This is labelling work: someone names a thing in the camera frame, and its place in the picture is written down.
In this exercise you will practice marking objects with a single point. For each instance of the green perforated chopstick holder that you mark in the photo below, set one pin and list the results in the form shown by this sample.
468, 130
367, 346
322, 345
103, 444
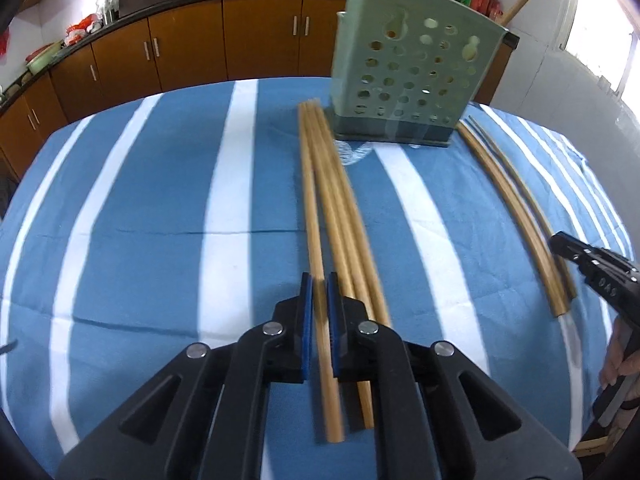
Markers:
415, 60

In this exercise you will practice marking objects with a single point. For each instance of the person's right hand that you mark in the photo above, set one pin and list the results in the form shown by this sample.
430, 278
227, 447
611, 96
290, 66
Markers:
616, 350

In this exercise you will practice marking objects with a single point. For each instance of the green basin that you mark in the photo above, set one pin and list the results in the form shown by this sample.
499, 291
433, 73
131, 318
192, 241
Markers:
44, 57

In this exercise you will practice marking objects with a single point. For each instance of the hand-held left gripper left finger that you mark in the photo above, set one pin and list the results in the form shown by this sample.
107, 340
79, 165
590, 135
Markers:
306, 325

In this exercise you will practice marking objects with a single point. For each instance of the red plastic bags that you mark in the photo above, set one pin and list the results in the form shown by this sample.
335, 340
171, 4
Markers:
82, 30

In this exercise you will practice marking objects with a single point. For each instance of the wooden chair part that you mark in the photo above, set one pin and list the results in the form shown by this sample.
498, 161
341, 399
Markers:
595, 445

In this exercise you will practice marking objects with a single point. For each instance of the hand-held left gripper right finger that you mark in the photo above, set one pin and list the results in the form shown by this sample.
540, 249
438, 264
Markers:
334, 325

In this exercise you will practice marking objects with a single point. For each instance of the blue white striped tablecloth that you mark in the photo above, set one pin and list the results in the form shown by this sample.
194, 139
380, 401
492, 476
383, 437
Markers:
150, 210

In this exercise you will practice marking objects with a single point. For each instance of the brown lower kitchen cabinets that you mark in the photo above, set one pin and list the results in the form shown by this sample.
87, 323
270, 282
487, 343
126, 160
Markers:
200, 45

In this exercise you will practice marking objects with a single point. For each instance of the window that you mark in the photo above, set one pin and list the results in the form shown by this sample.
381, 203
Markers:
607, 25

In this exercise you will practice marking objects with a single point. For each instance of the hanging red plastic bag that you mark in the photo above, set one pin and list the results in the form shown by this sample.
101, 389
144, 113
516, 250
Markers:
4, 42

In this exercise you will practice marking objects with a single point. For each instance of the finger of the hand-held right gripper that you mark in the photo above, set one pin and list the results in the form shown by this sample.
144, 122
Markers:
567, 247

